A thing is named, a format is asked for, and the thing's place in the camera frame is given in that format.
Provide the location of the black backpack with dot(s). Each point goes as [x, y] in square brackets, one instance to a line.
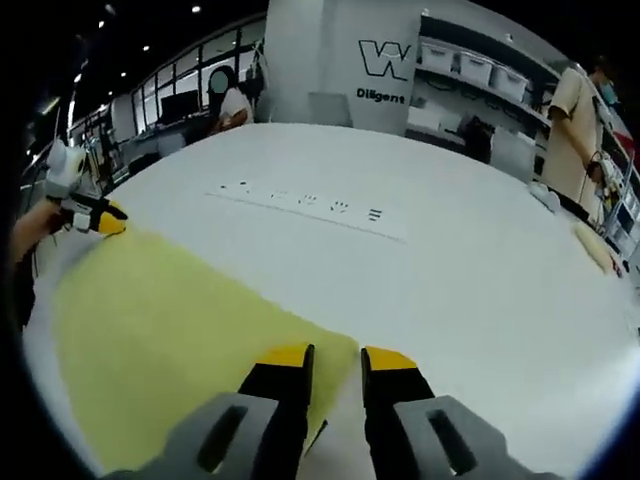
[480, 141]

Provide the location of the white flat box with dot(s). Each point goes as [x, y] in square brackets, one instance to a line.
[430, 117]

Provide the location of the white shelf unit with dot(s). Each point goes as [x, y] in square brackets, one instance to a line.
[450, 100]

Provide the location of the white crumpled cloth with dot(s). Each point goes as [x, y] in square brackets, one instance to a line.
[545, 196]

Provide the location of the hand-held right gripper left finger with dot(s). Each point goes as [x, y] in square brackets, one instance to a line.
[235, 435]

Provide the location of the black monitor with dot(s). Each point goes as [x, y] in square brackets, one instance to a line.
[180, 106]

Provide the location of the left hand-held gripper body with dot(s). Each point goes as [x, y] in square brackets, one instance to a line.
[65, 172]

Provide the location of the yellow blue grey garment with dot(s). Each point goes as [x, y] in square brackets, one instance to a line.
[175, 325]

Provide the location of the white chair back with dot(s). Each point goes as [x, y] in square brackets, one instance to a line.
[330, 108]
[512, 154]

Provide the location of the person's left hand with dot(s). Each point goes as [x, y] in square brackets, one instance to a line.
[35, 227]

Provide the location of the rack of storage bins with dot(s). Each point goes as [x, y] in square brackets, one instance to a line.
[625, 210]

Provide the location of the hanging grey cloth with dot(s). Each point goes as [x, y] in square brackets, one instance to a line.
[257, 70]

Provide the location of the white storage bin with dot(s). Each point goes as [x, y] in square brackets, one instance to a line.
[510, 80]
[440, 56]
[476, 66]

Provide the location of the ceiling spot light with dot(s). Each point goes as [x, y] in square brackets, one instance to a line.
[196, 9]

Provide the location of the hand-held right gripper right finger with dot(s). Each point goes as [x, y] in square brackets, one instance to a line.
[415, 430]

